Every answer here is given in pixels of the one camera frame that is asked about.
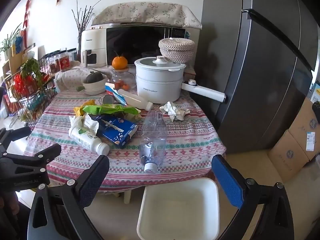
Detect clear plastic bottle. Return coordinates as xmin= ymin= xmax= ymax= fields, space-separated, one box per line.
xmin=139 ymin=110 xmax=168 ymax=173

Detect glass jar with small fruits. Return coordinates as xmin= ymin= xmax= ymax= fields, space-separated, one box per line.
xmin=110 ymin=66 xmax=137 ymax=91

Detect avocado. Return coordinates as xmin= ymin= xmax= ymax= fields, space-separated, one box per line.
xmin=83 ymin=71 xmax=103 ymax=84

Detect white electric pot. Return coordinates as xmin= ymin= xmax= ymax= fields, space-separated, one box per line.
xmin=134 ymin=56 xmax=228 ymax=104

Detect yellow wrapper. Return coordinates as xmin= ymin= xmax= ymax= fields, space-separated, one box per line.
xmin=74 ymin=100 xmax=95 ymax=117

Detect white bowl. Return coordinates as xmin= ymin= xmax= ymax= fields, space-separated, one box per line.
xmin=82 ymin=74 xmax=107 ymax=95

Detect white wrapper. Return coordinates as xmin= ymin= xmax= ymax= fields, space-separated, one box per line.
xmin=69 ymin=114 xmax=101 ymax=133

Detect potted green plant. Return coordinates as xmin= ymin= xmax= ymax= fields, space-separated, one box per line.
xmin=0 ymin=23 xmax=22 ymax=53

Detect woven basket with lid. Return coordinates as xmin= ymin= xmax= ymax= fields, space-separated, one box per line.
xmin=158 ymin=37 xmax=195 ymax=63

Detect plain white plastic bottle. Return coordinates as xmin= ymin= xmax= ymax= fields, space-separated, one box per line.
xmin=117 ymin=89 xmax=153 ymax=111

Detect blue cardboard box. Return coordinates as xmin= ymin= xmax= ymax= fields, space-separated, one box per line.
xmin=95 ymin=115 xmax=138 ymax=148

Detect red wall decoration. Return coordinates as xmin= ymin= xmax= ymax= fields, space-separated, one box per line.
xmin=23 ymin=0 xmax=35 ymax=38

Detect dry twigs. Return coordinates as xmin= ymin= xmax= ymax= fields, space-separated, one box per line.
xmin=72 ymin=0 xmax=101 ymax=33

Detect crumpled white tissue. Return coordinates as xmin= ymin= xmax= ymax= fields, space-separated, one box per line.
xmin=159 ymin=101 xmax=190 ymax=122

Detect person's left hand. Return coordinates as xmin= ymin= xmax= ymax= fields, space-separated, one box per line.
xmin=0 ymin=192 xmax=20 ymax=217

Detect red spice jar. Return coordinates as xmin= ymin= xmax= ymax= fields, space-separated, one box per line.
xmin=48 ymin=55 xmax=60 ymax=73
xmin=59 ymin=52 xmax=71 ymax=72

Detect white air fryer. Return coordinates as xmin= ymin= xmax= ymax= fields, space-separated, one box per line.
xmin=79 ymin=26 xmax=109 ymax=68

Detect black microwave oven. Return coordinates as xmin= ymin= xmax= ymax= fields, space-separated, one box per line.
xmin=106 ymin=22 xmax=189 ymax=68

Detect white plastic bin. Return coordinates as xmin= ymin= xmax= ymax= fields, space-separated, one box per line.
xmin=137 ymin=177 xmax=220 ymax=240

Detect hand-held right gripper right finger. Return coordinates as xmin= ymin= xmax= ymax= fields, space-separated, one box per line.
xmin=211 ymin=154 xmax=295 ymax=240

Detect white floral cloth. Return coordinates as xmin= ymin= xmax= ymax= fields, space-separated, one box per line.
xmin=54 ymin=67 xmax=87 ymax=90

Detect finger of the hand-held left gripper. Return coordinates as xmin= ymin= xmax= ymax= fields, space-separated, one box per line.
xmin=0 ymin=127 xmax=31 ymax=153
xmin=0 ymin=144 xmax=62 ymax=178

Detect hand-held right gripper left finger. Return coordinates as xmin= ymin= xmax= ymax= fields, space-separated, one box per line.
xmin=27 ymin=154 xmax=110 ymax=240

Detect orange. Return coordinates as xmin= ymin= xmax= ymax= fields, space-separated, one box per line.
xmin=112 ymin=56 xmax=128 ymax=70

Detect green snack bag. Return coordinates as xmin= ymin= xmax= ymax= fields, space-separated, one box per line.
xmin=82 ymin=104 xmax=142 ymax=117

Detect white bottle with green label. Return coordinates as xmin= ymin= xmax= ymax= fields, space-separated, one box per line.
xmin=69 ymin=126 xmax=110 ymax=155

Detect grey refrigerator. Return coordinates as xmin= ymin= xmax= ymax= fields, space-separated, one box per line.
xmin=201 ymin=0 xmax=320 ymax=154

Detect floral cloth cover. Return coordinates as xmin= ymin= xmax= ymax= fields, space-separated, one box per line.
xmin=91 ymin=2 xmax=202 ymax=29

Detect black wire rack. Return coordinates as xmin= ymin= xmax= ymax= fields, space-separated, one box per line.
xmin=5 ymin=55 xmax=58 ymax=124

